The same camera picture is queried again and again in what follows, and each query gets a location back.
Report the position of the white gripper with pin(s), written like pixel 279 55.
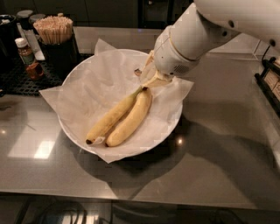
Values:
pixel 170 59

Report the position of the yellow banana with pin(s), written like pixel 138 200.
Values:
pixel 101 128
pixel 133 119

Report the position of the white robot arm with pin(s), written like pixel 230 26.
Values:
pixel 205 25

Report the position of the white bowl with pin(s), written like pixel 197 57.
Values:
pixel 169 122

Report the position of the white paper liner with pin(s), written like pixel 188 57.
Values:
pixel 96 84

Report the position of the clear acrylic sign stand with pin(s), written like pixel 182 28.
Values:
pixel 242 46

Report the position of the black chopstick holder cup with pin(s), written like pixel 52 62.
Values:
pixel 64 57

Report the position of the bundle of wooden chopsticks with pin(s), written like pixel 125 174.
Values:
pixel 54 30

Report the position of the small red-brown jar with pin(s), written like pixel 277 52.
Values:
pixel 35 71

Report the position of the small brown sauce bottle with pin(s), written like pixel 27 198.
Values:
pixel 24 51

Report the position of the black grid mat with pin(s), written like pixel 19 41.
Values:
pixel 17 82

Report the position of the dark jar with lid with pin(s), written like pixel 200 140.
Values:
pixel 23 17

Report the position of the black container far left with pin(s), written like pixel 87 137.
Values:
pixel 8 34

